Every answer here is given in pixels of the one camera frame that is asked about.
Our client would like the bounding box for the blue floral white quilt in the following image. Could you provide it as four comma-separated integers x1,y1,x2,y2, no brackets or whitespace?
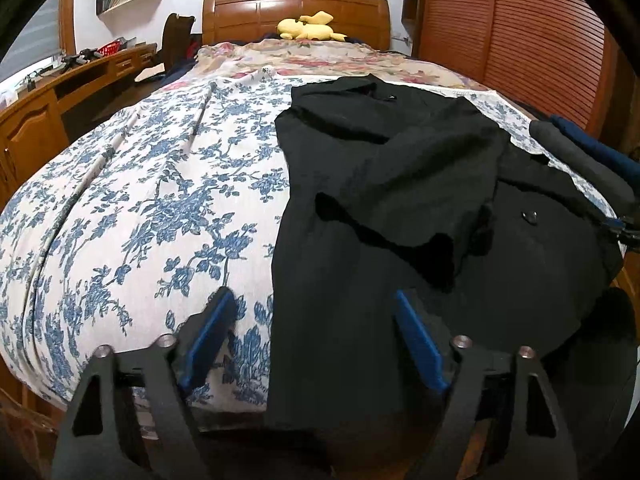
1,73,616,414

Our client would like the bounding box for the folded grey garment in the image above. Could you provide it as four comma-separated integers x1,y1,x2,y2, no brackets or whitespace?
529,120,639,217

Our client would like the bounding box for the yellow plush toy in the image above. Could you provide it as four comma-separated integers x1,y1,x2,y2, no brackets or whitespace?
277,11,346,42

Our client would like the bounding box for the black double-breasted coat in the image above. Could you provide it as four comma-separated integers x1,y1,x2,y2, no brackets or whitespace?
267,76,623,428

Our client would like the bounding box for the wooden louvered wardrobe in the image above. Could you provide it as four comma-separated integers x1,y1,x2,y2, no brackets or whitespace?
402,0,636,145

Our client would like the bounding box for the folded navy blue garment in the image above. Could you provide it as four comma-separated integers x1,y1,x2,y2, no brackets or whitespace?
550,115,640,185

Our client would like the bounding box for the red basket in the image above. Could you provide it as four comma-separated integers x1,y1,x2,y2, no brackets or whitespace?
98,41,122,56

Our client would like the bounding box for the long wooden desk cabinet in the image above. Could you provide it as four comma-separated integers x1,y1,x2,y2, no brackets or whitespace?
1,44,156,204

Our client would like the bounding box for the grey zebra window blind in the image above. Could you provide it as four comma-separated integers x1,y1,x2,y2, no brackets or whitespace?
0,0,61,80

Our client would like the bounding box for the dark wooden chair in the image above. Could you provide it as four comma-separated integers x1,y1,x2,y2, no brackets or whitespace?
158,13,195,72

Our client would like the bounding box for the wooden bed headboard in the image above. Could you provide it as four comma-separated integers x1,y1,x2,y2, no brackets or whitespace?
202,0,392,51

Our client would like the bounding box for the red floral beige blanket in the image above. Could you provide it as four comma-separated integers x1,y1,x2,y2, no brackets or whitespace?
162,39,487,91

